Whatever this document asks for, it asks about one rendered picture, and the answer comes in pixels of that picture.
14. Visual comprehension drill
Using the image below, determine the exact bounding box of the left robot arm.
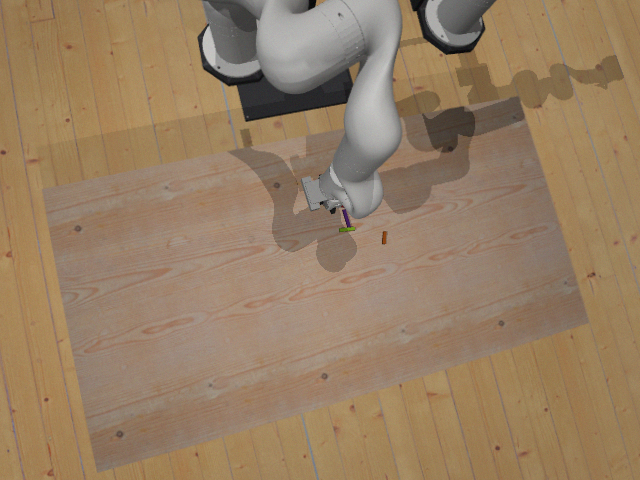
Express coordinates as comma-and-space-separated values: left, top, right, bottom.
425, 0, 497, 47

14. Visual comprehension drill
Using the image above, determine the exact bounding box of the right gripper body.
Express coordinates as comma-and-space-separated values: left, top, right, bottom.
318, 173, 342, 210

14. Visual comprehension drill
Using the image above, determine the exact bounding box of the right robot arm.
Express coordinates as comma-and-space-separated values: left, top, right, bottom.
202, 0, 402, 219

